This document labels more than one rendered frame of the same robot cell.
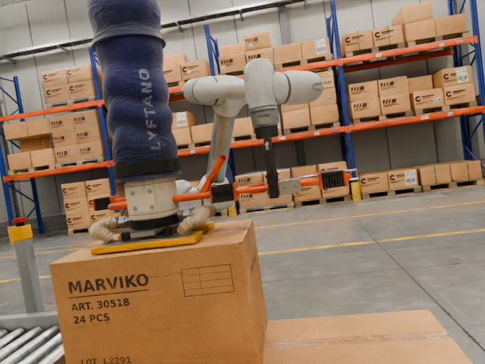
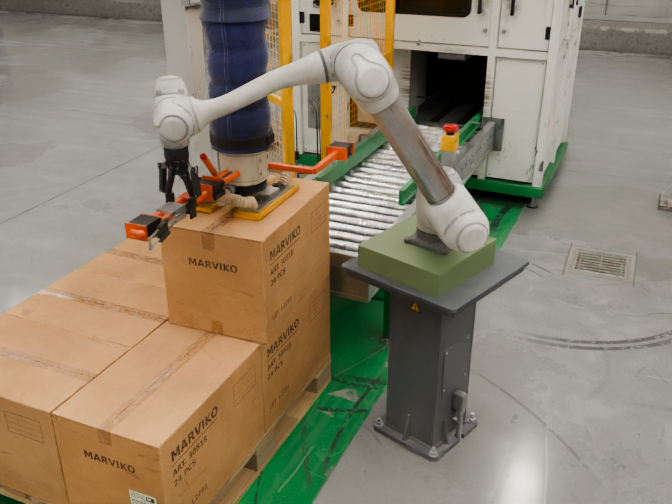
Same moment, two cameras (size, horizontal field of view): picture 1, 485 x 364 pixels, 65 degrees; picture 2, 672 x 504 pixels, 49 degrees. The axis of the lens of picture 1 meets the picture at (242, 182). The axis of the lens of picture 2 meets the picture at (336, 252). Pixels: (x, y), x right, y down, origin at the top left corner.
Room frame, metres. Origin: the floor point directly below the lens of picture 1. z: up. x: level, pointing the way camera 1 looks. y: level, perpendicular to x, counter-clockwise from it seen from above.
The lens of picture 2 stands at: (2.26, -2.09, 1.96)
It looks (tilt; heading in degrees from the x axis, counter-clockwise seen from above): 26 degrees down; 104
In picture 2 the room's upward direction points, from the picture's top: straight up
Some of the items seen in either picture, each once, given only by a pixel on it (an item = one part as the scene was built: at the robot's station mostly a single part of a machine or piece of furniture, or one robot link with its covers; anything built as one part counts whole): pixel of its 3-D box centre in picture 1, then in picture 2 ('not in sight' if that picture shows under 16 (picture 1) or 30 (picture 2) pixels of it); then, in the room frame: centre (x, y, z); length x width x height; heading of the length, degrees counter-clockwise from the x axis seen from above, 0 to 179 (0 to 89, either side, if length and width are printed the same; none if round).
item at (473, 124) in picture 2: not in sight; (451, 153); (1.87, 2.14, 0.60); 1.60 x 0.10 x 0.09; 81
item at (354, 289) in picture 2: not in sight; (295, 271); (1.36, 0.68, 0.48); 0.70 x 0.03 x 0.15; 171
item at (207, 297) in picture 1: (172, 294); (252, 250); (1.31, 0.30, 0.74); 0.60 x 0.40 x 0.40; 83
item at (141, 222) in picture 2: (331, 178); (144, 227); (1.20, -0.28, 1.08); 0.08 x 0.07 x 0.05; 82
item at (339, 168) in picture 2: not in sight; (367, 142); (1.34, 2.22, 0.60); 1.60 x 0.10 x 0.09; 81
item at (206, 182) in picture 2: (224, 192); (207, 188); (1.25, 0.06, 1.08); 0.10 x 0.08 x 0.06; 172
